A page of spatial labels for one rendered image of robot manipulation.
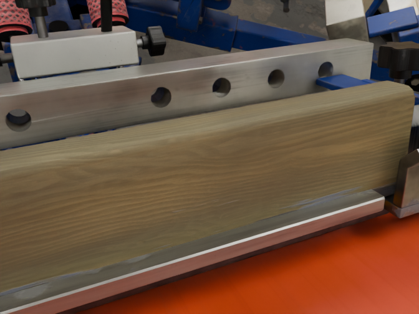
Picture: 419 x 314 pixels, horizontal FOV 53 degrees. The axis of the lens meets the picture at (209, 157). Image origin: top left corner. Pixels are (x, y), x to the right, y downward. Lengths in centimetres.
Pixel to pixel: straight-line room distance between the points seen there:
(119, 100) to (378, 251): 27
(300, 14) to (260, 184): 263
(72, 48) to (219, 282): 29
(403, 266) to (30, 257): 22
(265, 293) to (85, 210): 12
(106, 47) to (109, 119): 8
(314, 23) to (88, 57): 242
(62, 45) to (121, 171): 27
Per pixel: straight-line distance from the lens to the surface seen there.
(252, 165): 24
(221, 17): 95
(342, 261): 30
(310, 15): 288
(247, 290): 27
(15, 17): 58
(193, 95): 45
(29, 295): 23
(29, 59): 47
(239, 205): 25
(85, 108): 43
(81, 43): 47
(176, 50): 233
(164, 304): 27
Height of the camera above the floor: 145
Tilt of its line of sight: 52 degrees down
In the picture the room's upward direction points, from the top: 15 degrees clockwise
